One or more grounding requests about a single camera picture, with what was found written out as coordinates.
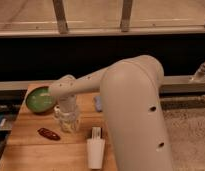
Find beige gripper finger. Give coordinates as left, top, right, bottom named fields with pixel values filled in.
left=54, top=112, right=64, bottom=130
left=71, top=112, right=80, bottom=131

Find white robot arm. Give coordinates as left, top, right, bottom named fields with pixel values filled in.
left=49, top=55, right=174, bottom=171

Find red chili pepper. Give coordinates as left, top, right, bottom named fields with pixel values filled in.
left=38, top=128, right=60, bottom=141

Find small white box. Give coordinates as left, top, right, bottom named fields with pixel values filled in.
left=91, top=127, right=102, bottom=139

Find green bowl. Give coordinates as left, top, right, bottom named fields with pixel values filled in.
left=25, top=86, right=56, bottom=114

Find left metal frame post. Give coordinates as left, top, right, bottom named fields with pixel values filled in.
left=52, top=0, right=68, bottom=34

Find metal frame post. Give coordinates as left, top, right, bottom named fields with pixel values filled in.
left=120, top=0, right=133, bottom=32
left=52, top=0, right=68, bottom=34

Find right metal frame post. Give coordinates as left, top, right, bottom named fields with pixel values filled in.
left=120, top=0, right=133, bottom=32

